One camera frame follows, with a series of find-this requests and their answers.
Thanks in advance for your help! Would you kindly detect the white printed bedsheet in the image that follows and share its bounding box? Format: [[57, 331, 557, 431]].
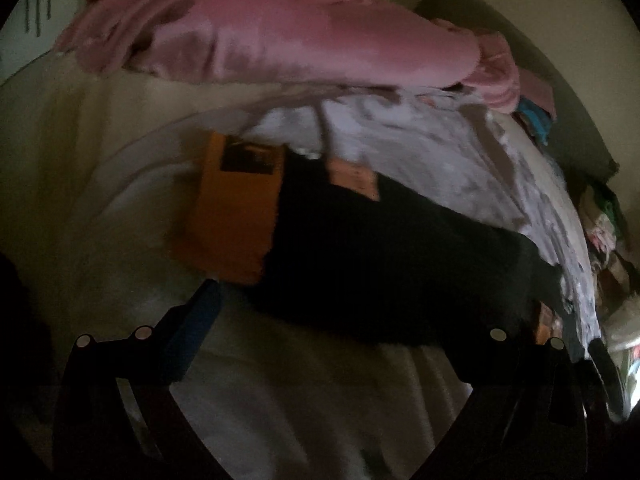
[[65, 87, 626, 480]]

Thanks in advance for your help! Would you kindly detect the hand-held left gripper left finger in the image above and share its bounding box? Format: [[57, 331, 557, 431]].
[[52, 279, 224, 480]]

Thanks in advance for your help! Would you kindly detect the teal striped cloth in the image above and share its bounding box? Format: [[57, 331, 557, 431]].
[[515, 97, 557, 147]]

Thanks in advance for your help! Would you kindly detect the white wardrobe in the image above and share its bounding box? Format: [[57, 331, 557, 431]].
[[0, 0, 96, 86]]

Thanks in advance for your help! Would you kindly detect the grey headboard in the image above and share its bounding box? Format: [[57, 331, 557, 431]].
[[415, 0, 621, 181]]

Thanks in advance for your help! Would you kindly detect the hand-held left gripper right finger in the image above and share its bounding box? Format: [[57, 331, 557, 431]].
[[415, 326, 592, 480]]

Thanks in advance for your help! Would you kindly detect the pink folded cloth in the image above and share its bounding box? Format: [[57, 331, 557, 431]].
[[517, 67, 557, 117]]

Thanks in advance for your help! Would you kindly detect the black and orange garment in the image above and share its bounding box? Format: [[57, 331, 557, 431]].
[[172, 130, 568, 386]]

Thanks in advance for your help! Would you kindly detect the pile of folded clothes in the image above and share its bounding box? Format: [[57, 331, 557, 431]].
[[575, 180, 640, 356]]

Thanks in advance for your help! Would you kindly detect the pink comforter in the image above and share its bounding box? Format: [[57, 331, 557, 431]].
[[55, 0, 523, 113]]

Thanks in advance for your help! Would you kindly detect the cream mattress sheet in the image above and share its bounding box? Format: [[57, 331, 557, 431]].
[[0, 55, 261, 341]]

